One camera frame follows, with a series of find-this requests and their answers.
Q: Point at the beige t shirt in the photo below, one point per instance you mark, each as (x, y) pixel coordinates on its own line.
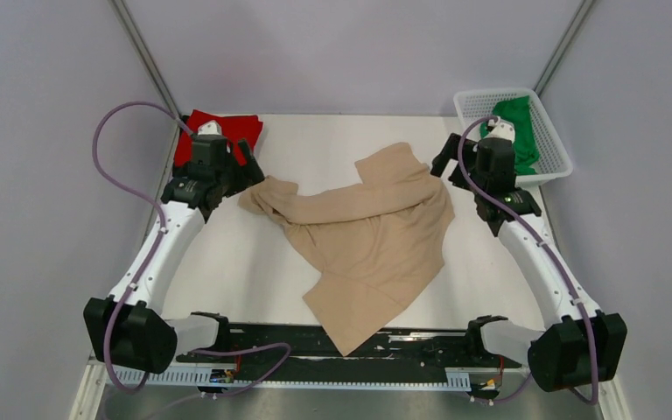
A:
(376, 244)

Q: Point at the green t shirt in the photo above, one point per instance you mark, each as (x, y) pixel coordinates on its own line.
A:
(517, 112)

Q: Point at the folded red t shirt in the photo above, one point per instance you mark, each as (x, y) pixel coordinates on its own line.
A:
(235, 128)

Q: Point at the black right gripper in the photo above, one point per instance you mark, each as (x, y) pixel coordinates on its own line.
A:
(450, 151)

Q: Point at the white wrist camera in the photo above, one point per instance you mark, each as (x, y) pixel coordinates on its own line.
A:
(209, 130)
(499, 128)

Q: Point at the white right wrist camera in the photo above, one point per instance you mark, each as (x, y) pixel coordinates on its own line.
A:
(499, 128)

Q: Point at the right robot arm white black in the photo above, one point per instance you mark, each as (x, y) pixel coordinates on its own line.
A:
(580, 344)

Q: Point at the right aluminium frame post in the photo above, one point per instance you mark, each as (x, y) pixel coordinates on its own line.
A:
(564, 44)

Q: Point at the aluminium frame post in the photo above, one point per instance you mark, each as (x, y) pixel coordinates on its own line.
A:
(131, 28)
(564, 44)

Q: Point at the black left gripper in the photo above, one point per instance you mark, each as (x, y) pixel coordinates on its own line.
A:
(250, 175)

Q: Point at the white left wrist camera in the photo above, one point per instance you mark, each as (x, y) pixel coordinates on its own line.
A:
(209, 130)

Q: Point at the left aluminium frame post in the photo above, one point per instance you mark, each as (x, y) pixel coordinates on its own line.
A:
(131, 28)

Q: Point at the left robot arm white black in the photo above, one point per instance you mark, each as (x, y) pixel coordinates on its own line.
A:
(127, 328)

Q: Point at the white plastic basket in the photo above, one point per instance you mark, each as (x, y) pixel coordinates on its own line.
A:
(553, 162)

